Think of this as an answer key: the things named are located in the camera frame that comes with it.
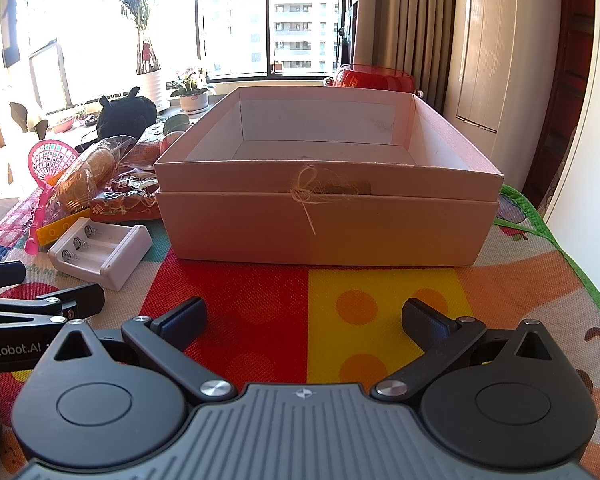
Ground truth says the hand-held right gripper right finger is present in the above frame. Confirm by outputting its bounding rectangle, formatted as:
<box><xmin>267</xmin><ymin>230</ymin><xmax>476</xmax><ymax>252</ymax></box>
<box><xmin>371</xmin><ymin>298</ymin><xmax>555</xmax><ymax>404</ymax></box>

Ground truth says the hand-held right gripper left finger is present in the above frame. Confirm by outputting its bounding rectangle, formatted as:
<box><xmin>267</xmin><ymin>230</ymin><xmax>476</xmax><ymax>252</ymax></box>
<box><xmin>54</xmin><ymin>296</ymin><xmax>234</xmax><ymax>404</ymax></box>

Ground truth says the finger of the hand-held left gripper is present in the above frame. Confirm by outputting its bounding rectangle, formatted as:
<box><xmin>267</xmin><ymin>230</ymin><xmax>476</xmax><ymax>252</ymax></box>
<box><xmin>0</xmin><ymin>260</ymin><xmax>27</xmax><ymax>292</ymax></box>
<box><xmin>0</xmin><ymin>282</ymin><xmax>106</xmax><ymax>319</ymax></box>

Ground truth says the orange-red snack packet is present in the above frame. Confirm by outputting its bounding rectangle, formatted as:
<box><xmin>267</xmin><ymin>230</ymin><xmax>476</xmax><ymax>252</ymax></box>
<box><xmin>91</xmin><ymin>172</ymin><xmax>162</xmax><ymax>222</ymax></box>

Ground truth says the pink toy racket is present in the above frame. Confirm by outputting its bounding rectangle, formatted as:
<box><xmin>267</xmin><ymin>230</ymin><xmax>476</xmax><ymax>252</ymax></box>
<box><xmin>24</xmin><ymin>140</ymin><xmax>81</xmax><ymax>256</ymax></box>

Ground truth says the pink cardboard gift box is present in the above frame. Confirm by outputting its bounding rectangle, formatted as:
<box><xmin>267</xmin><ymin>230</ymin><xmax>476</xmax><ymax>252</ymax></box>
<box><xmin>153</xmin><ymin>86</ymin><xmax>504</xmax><ymax>267</ymax></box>

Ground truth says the colourful printed mat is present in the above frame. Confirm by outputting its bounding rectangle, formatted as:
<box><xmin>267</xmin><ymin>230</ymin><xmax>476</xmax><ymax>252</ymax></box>
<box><xmin>0</xmin><ymin>182</ymin><xmax>600</xmax><ymax>480</ymax></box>

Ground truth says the white battery charger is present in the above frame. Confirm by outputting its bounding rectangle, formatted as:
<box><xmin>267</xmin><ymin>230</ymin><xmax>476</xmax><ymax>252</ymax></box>
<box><xmin>48</xmin><ymin>217</ymin><xmax>154</xmax><ymax>292</ymax></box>

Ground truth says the yellow toy brick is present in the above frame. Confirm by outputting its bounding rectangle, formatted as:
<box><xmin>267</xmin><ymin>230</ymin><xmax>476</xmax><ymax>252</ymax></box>
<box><xmin>36</xmin><ymin>210</ymin><xmax>92</xmax><ymax>248</ymax></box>

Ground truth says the bread in plastic bag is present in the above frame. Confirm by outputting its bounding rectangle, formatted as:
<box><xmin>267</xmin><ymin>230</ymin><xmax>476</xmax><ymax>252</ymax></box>
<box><xmin>50</xmin><ymin>135</ymin><xmax>141</xmax><ymax>213</ymax></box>

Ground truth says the beige armchair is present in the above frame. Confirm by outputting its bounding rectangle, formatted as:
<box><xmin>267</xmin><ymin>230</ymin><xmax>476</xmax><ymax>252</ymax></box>
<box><xmin>0</xmin><ymin>87</ymin><xmax>48</xmax><ymax>161</ymax></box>

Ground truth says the black plush toy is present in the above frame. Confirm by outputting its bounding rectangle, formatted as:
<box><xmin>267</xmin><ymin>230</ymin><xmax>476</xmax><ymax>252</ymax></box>
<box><xmin>96</xmin><ymin>86</ymin><xmax>158</xmax><ymax>140</ymax></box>

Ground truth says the flowering plant in white pot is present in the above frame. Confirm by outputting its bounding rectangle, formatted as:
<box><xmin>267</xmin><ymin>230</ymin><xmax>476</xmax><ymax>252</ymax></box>
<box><xmin>170</xmin><ymin>64</ymin><xmax>216</xmax><ymax>113</ymax></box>

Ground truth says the tall plant in white pot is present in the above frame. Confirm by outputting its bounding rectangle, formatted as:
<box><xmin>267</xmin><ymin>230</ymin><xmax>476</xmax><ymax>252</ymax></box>
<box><xmin>100</xmin><ymin>0</ymin><xmax>171</xmax><ymax>111</ymax></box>

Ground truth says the red round container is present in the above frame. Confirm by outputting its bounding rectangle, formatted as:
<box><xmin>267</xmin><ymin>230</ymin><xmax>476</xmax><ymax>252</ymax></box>
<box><xmin>332</xmin><ymin>64</ymin><xmax>417</xmax><ymax>92</ymax></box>

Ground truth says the white standing air conditioner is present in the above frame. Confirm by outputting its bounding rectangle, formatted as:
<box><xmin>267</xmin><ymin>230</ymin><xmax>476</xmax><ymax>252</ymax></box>
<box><xmin>442</xmin><ymin>0</ymin><xmax>593</xmax><ymax>196</ymax></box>

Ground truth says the beige curtain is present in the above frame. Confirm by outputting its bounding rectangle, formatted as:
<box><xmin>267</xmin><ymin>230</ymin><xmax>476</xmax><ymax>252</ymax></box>
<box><xmin>352</xmin><ymin>0</ymin><xmax>476</xmax><ymax>118</ymax></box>

